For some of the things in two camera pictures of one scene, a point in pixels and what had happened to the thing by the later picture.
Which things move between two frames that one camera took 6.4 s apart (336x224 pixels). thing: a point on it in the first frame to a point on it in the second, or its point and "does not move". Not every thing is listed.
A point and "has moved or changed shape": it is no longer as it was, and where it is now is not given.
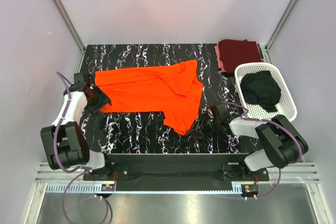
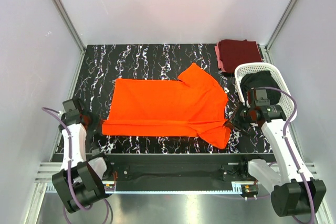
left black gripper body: (99, 99) to (93, 120)
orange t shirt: (174, 89) has moved or changed shape
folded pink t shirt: (220, 64) does not move
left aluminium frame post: (64, 13) does not move
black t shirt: (260, 87) does not move
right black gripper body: (206, 125) to (242, 117)
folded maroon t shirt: (233, 52) does not move
